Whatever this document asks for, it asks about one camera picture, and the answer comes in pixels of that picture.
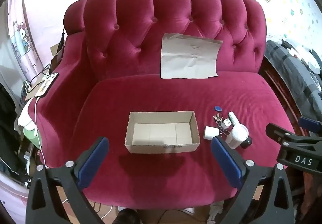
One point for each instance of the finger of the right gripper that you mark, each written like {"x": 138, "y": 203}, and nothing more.
{"x": 308, "y": 123}
{"x": 282, "y": 136}

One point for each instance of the smartphone on sofa arm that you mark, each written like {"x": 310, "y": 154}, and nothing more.
{"x": 45, "y": 86}

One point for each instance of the cotton swab plastic jar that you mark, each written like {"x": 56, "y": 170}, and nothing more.
{"x": 237, "y": 136}

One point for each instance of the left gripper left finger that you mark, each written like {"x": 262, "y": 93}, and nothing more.
{"x": 44, "y": 204}

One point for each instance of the large white charger adapter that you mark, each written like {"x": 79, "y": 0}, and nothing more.
{"x": 210, "y": 133}

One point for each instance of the brown paper sheet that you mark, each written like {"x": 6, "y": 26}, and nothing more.
{"x": 188, "y": 57}

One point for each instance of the metal key bunch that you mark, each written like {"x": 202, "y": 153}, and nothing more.
{"x": 218, "y": 119}

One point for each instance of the small white tube bottle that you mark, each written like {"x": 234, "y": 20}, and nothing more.
{"x": 233, "y": 118}

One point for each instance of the grey plaid blanket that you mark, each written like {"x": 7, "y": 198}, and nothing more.
{"x": 302, "y": 85}

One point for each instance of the small black round object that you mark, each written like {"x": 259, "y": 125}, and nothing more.
{"x": 247, "y": 143}

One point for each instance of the hello kitty pink curtain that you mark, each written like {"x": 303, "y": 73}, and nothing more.
{"x": 21, "y": 40}

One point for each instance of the blue oval key fob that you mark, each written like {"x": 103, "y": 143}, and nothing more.
{"x": 218, "y": 109}

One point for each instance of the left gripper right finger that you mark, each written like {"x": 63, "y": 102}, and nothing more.
{"x": 263, "y": 193}

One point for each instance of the small white plug adapter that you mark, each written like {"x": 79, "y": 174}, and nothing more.
{"x": 226, "y": 123}

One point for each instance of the cardboard box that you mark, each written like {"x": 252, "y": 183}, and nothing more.
{"x": 162, "y": 132}

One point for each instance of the red velvet tufted sofa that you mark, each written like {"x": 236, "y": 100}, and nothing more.
{"x": 111, "y": 67}

